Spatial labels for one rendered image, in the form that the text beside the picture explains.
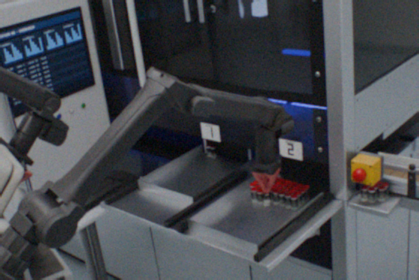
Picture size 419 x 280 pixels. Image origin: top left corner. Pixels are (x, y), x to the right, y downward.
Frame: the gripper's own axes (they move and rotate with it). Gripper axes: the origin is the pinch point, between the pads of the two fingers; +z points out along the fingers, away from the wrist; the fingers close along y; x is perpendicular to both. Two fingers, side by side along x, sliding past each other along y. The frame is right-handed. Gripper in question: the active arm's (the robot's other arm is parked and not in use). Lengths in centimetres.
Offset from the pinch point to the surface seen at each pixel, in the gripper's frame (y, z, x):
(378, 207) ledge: 15.5, 9.4, -29.7
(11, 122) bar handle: -11, -17, 85
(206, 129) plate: 29.8, -3.8, 33.9
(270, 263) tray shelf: -20.8, 10.7, -8.2
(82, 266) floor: 63, 102, 136
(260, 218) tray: -0.3, 10.5, 2.4
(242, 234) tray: -9.9, 10.7, 4.3
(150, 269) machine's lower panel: 43, 76, 77
